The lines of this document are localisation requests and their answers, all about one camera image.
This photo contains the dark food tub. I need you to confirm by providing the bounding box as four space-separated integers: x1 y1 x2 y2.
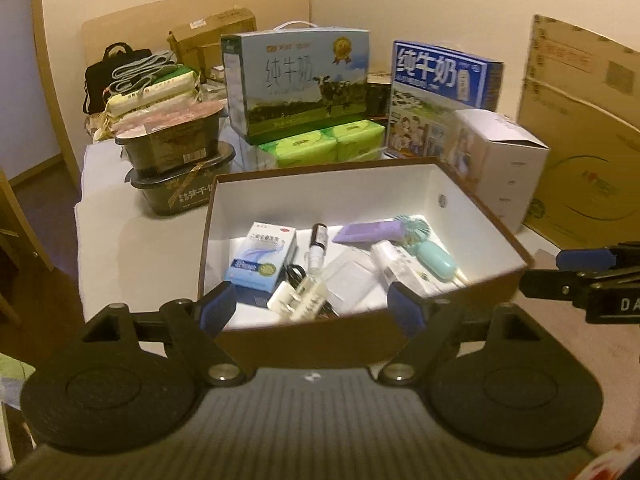
115 101 224 177
125 141 235 216

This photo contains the white squeeze tube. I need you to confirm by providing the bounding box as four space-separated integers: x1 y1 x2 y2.
371 240 427 297

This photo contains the lower dark food tub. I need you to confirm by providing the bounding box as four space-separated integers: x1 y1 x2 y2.
125 141 235 216

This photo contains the brown cardboard storage box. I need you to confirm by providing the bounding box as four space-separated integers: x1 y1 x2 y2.
200 158 532 370

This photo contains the green milk carton box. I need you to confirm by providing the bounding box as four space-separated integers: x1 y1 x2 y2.
221 22 370 145

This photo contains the clear plastic case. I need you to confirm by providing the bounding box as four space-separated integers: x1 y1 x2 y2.
321 247 386 316

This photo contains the blue white medicine box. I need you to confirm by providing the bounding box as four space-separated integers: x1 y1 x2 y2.
224 222 297 308

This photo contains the purple tube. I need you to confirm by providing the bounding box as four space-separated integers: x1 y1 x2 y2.
333 220 406 244

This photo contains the wooden chair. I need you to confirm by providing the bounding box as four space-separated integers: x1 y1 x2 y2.
1 171 55 328

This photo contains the black cable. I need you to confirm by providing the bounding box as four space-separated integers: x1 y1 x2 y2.
283 263 342 319

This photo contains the green tissue pack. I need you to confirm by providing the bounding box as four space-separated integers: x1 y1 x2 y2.
247 119 385 169

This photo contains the white barcode box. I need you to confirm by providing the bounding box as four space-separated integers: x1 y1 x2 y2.
267 276 329 323

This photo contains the brown shipping box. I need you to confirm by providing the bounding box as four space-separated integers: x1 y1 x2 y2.
167 8 256 72

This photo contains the large brown cardboard carton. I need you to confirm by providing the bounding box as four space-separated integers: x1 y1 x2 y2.
518 14 639 249

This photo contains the white cardboard box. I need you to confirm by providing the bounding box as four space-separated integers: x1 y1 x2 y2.
445 108 549 232

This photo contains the stack of folded items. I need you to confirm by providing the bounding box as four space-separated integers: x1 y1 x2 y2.
85 50 200 143

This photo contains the black white spray bottle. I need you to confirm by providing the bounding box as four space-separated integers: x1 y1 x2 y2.
307 223 329 275

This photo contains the black bag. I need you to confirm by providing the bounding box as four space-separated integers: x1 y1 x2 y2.
82 42 151 115

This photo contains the upper dark food tub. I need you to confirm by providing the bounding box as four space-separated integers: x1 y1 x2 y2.
115 101 224 177

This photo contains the blue milk carton box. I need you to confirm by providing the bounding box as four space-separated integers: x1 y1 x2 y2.
386 40 504 158

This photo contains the mint green handheld fan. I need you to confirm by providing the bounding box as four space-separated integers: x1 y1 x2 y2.
395 214 458 283

